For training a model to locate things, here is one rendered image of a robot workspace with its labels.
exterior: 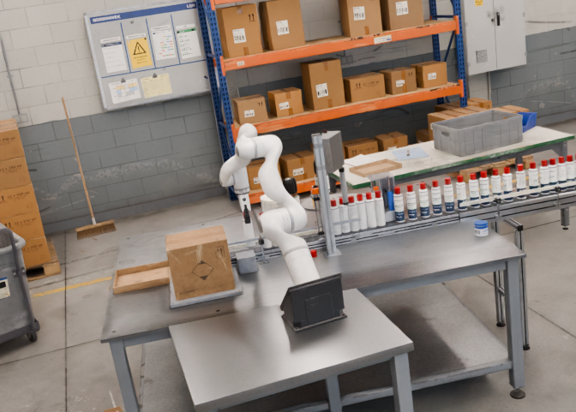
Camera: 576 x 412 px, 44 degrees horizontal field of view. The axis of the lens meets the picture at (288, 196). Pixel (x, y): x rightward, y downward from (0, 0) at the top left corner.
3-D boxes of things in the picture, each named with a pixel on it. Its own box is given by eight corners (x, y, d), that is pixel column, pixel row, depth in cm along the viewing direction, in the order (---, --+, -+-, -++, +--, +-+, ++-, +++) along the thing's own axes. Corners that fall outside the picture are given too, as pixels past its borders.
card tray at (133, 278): (170, 266, 409) (168, 259, 408) (170, 283, 384) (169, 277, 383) (117, 276, 405) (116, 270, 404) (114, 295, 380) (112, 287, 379)
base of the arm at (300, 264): (328, 291, 331) (315, 255, 338) (332, 277, 314) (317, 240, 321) (290, 303, 327) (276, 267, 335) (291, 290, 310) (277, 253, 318)
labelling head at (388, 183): (393, 212, 426) (388, 171, 418) (399, 219, 413) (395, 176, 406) (370, 217, 424) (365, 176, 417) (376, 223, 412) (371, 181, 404)
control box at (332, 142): (345, 164, 392) (340, 130, 386) (333, 173, 377) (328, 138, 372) (327, 164, 396) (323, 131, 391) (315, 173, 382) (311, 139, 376)
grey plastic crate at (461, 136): (494, 134, 606) (492, 109, 600) (525, 141, 570) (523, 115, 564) (432, 149, 588) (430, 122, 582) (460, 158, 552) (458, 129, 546)
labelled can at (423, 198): (428, 214, 415) (425, 181, 409) (431, 217, 410) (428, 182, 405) (419, 216, 415) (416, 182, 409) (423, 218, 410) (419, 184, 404)
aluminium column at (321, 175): (334, 250, 395) (319, 133, 376) (337, 253, 391) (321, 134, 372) (327, 252, 395) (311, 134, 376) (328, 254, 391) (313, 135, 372)
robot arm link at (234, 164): (227, 156, 361) (222, 192, 385) (256, 149, 366) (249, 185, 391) (221, 143, 365) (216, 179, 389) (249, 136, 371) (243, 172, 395)
